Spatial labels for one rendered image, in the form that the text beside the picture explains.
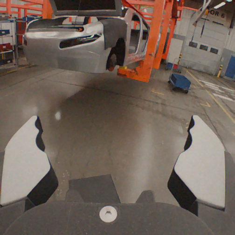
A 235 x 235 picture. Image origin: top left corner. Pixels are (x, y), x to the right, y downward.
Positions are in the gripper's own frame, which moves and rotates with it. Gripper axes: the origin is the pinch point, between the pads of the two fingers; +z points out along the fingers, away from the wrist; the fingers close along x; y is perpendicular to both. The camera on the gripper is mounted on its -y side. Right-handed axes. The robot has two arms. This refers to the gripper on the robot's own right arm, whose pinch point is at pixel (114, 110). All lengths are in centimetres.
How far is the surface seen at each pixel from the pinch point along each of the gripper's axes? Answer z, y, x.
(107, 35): 203, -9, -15
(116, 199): 36, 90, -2
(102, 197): 37, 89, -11
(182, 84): 402, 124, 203
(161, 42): 446, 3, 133
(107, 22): 206, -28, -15
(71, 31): 196, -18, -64
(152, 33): 267, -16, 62
